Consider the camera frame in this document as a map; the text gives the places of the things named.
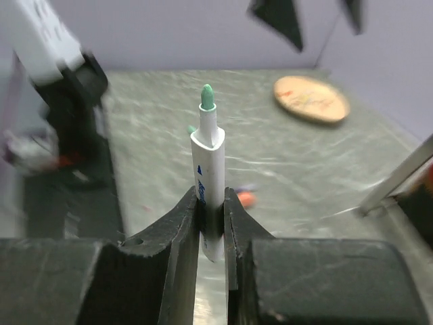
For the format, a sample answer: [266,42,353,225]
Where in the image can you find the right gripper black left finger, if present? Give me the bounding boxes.
[120,188,199,324]

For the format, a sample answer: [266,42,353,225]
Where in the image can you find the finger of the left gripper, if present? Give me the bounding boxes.
[248,0,303,52]
[340,0,363,35]

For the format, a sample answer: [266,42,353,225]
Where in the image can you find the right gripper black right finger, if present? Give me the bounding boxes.
[223,188,273,324]

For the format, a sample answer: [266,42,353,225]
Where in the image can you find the large orange marker cap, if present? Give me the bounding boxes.
[237,192,256,209]

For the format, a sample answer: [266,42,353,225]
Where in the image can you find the white green-tipped highlighter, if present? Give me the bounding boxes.
[190,84,225,263]

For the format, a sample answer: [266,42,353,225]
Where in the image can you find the dark blue pen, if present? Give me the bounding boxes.
[235,184,257,192]

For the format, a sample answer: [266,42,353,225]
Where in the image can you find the small green pen cap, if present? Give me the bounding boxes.
[187,126,196,134]

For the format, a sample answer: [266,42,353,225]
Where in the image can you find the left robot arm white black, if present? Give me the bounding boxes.
[1,1,108,173]

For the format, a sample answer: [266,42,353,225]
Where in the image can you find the yellow bird-pattern plate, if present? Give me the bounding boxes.
[273,76,350,124]

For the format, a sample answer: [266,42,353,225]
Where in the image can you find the steel dish rack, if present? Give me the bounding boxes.
[359,135,432,216]

